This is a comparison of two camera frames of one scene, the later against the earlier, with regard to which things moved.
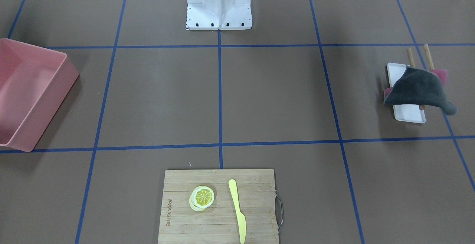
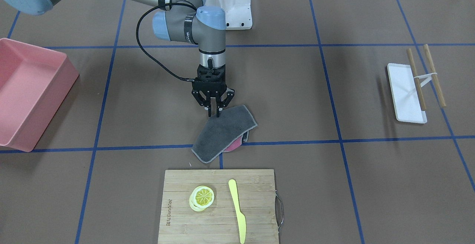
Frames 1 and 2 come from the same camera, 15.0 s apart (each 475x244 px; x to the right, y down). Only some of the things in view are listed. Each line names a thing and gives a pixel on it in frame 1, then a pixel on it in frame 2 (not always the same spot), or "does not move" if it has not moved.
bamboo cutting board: [219, 223] does not move
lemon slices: [201, 197] does not move
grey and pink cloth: [416, 86] → [225, 133]
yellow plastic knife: [241, 219] does not move
